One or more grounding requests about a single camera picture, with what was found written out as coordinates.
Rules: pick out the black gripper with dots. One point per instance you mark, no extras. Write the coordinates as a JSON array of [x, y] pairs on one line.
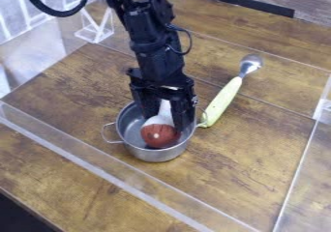
[[159, 79]]

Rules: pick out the red plush mushroom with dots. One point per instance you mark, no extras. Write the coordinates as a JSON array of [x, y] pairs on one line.
[[159, 131]]

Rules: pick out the silver metal pot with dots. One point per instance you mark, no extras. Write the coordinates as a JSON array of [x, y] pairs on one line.
[[125, 131]]

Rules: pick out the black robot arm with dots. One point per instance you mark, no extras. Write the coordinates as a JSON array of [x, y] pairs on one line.
[[147, 19]]

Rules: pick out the clear acrylic triangle stand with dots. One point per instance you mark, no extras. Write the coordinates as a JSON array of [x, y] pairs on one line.
[[96, 32]]

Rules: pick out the clear acrylic front barrier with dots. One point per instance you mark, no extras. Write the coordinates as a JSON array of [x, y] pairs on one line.
[[161, 195]]

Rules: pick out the clear acrylic barrier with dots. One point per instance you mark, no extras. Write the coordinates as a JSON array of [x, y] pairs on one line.
[[161, 195], [306, 209]]

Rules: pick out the black bar on table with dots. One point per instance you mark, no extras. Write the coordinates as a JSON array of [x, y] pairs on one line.
[[262, 6]]

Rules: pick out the clear acrylic right barrier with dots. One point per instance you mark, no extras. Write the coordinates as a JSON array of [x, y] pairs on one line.
[[306, 209]]

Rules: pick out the spoon with green handle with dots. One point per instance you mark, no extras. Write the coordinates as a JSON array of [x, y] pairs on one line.
[[250, 64]]

